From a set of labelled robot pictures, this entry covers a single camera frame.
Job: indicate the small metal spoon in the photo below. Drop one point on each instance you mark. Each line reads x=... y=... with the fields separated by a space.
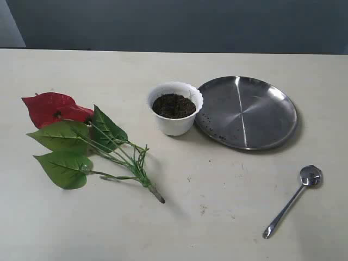
x=310 y=177

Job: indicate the artificial red flower plant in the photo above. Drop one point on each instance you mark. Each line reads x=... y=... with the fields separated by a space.
x=72 y=133

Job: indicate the round stainless steel plate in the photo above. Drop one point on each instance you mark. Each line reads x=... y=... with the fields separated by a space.
x=246 y=113

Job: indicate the white plastic flower pot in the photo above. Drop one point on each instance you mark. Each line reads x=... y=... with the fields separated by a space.
x=175 y=127

